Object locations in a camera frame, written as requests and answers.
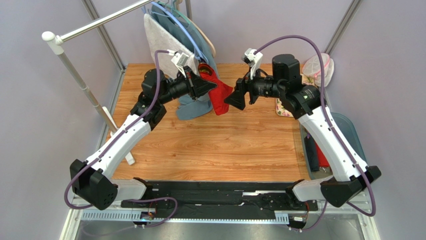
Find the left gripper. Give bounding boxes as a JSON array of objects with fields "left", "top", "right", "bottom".
[{"left": 158, "top": 66, "right": 217, "bottom": 106}]

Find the red paper napkin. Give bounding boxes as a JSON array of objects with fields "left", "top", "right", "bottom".
[{"left": 197, "top": 62, "right": 234, "bottom": 116}]

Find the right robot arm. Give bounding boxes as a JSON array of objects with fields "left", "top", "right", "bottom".
[{"left": 224, "top": 49, "right": 382, "bottom": 208}]

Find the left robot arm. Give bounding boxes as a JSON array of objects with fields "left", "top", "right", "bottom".
[{"left": 66, "top": 66, "right": 218, "bottom": 211}]

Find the red napkin in bin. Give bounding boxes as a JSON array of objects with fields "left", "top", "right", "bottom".
[{"left": 315, "top": 142, "right": 330, "bottom": 168}]

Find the blue plastic hanger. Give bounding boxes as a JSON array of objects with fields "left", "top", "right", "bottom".
[{"left": 144, "top": 1, "right": 216, "bottom": 68}]

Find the floral placemat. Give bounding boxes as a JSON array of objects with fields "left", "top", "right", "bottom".
[{"left": 275, "top": 73, "right": 316, "bottom": 118}]

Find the white towel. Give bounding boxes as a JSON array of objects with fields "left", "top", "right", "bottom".
[{"left": 144, "top": 14, "right": 199, "bottom": 77}]

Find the blue-grey shirt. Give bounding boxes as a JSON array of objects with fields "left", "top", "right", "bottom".
[{"left": 148, "top": 1, "right": 221, "bottom": 121}]

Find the green hanger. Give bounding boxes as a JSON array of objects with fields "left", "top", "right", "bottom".
[{"left": 157, "top": 0, "right": 193, "bottom": 24}]

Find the white mesh laundry bag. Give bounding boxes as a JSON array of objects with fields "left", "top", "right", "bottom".
[{"left": 301, "top": 53, "right": 335, "bottom": 87}]

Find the wooden hanger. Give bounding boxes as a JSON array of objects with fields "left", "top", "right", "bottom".
[{"left": 174, "top": 0, "right": 217, "bottom": 58}]

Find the teal plastic bin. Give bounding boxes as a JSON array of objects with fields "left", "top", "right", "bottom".
[{"left": 299, "top": 112, "right": 367, "bottom": 180}]

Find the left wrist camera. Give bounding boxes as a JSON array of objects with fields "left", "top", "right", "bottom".
[{"left": 167, "top": 49, "right": 189, "bottom": 75}]

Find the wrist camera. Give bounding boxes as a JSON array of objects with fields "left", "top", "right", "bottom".
[
  {"left": 167, "top": 49, "right": 189, "bottom": 75},
  {"left": 241, "top": 48, "right": 263, "bottom": 80}
]

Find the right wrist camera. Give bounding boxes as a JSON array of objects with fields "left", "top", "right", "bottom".
[{"left": 241, "top": 48, "right": 263, "bottom": 80}]

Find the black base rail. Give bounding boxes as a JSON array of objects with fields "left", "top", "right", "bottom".
[{"left": 120, "top": 181, "right": 319, "bottom": 220}]

